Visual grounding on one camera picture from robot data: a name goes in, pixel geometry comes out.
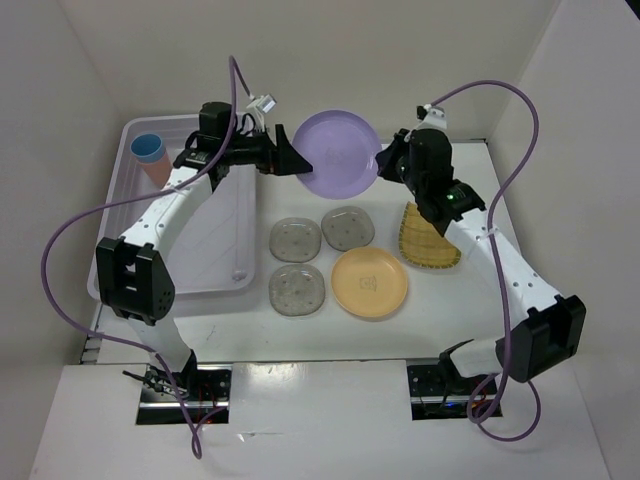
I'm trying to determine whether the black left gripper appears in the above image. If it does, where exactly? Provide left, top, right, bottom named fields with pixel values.
left=223, top=125, right=313, bottom=177

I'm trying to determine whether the purple plastic plate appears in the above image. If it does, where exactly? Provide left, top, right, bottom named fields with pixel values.
left=292, top=110, right=382, bottom=200

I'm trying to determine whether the clear glass dish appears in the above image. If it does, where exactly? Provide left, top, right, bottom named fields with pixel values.
left=269, top=217, right=322, bottom=263
left=321, top=206, right=375, bottom=252
left=268, top=264, right=326, bottom=317

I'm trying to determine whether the woven bamboo tray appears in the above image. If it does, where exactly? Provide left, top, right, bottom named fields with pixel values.
left=398, top=202, right=461, bottom=270

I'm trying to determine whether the yellow plastic plate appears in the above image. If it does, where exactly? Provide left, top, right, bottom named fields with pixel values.
left=330, top=246, right=409, bottom=319

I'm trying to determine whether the pink plastic cup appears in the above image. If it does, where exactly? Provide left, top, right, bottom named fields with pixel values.
left=138, top=150, right=173, bottom=189

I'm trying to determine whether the blue plastic cup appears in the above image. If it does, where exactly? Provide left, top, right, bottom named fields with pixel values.
left=130, top=133, right=165, bottom=164

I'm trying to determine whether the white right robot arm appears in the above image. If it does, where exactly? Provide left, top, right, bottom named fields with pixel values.
left=389, top=129, right=586, bottom=393

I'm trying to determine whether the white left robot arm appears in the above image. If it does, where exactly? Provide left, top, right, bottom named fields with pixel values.
left=96, top=102, right=381, bottom=400

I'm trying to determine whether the translucent plastic bin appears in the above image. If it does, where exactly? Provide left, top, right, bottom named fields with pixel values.
left=106, top=114, right=257, bottom=299

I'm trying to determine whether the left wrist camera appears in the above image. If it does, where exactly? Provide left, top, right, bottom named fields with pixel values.
left=246, top=94, right=277, bottom=131

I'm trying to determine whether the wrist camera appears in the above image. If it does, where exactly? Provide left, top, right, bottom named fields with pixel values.
left=246, top=94, right=277, bottom=131
left=415, top=104, right=447, bottom=130

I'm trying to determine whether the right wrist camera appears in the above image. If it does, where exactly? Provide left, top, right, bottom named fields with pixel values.
left=415, top=104, right=447, bottom=130

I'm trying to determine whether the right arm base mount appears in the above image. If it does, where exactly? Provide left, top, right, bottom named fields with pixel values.
left=406, top=360, right=484, bottom=421

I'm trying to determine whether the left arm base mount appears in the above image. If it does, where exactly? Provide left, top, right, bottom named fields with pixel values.
left=122, top=364, right=232, bottom=426

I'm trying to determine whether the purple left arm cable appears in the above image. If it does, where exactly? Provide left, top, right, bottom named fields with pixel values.
left=40, top=54, right=254, bottom=459

